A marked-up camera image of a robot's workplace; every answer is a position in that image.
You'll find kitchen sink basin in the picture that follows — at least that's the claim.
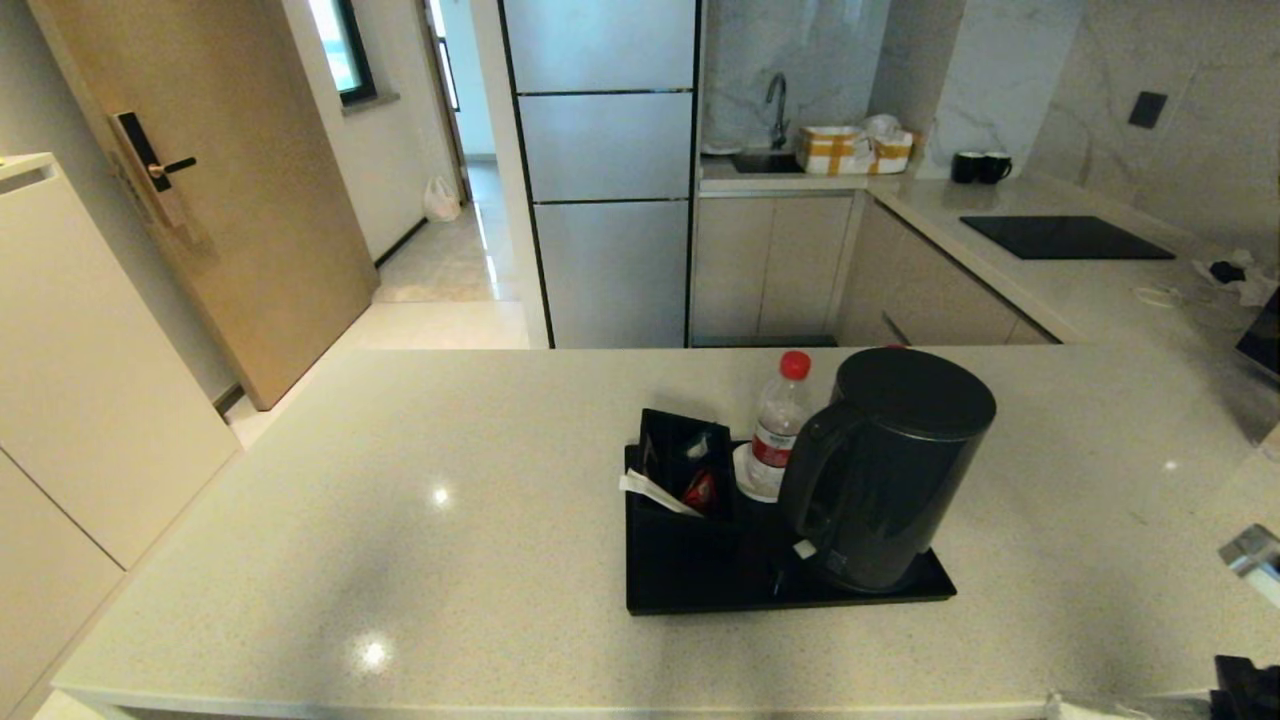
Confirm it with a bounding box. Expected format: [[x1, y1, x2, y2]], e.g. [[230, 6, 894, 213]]
[[729, 150, 807, 176]]

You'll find black framed window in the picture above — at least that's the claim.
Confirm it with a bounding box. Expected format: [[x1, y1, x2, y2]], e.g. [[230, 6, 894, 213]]
[[307, 0, 399, 113]]

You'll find white round saucer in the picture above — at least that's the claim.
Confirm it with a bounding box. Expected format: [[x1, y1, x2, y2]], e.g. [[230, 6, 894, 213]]
[[733, 442, 791, 504]]

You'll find white paper stick packet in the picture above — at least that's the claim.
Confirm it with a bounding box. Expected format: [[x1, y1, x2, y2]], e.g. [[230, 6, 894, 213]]
[[619, 468, 705, 519]]

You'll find white crumpled cloth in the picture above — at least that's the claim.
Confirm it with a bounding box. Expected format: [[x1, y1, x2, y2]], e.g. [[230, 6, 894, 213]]
[[1193, 248, 1280, 308]]

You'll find black induction cooktop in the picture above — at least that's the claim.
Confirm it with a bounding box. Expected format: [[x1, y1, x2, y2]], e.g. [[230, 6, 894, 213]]
[[959, 215, 1178, 262]]

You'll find white tall cabinet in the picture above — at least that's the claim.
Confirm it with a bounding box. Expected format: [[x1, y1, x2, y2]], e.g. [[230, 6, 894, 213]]
[[0, 152, 242, 720]]

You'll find black sachet holder box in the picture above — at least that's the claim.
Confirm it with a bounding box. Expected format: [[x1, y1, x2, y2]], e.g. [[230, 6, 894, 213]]
[[636, 407, 742, 531]]

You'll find dark grey electric kettle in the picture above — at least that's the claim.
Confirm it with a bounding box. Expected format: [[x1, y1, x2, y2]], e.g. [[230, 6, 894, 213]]
[[778, 346, 997, 594]]

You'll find beige cooktop base cabinet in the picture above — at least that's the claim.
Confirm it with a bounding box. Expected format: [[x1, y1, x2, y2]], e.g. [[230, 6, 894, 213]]
[[835, 195, 1063, 348]]

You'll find silver refrigerator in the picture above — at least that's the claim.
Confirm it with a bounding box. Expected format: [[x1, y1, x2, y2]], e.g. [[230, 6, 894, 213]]
[[497, 0, 702, 350]]

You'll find beige sink base cabinet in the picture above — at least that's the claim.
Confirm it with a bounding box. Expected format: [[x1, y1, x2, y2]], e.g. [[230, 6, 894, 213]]
[[689, 190, 863, 348]]

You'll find brown wooden door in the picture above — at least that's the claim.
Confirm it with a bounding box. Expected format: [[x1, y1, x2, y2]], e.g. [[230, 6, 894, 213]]
[[27, 0, 380, 412]]

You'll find black rectangular serving tray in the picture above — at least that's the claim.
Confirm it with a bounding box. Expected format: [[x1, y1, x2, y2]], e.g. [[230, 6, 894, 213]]
[[624, 440, 958, 616]]

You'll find black door lock handle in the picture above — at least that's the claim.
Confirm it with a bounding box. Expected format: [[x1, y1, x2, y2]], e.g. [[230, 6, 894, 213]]
[[107, 109, 199, 231]]

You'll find dark kitchen faucet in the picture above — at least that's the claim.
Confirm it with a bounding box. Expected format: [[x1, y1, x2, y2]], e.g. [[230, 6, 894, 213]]
[[764, 73, 792, 151]]

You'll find white box yellow tape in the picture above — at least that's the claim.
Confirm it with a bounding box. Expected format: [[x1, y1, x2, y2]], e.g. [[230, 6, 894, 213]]
[[868, 130, 917, 176], [796, 125, 873, 177]]

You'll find white plastic bag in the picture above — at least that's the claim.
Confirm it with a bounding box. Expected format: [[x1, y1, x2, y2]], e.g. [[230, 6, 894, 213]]
[[424, 176, 464, 223]]

